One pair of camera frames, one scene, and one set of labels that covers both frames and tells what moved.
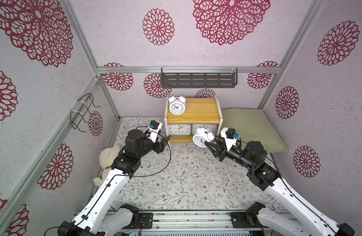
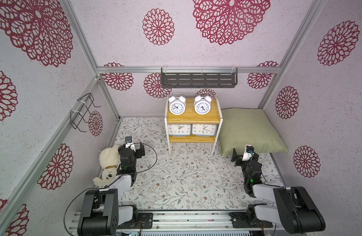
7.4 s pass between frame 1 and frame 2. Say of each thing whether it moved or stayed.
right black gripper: moved
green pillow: stayed
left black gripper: moved
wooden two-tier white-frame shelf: stayed
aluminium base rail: stayed
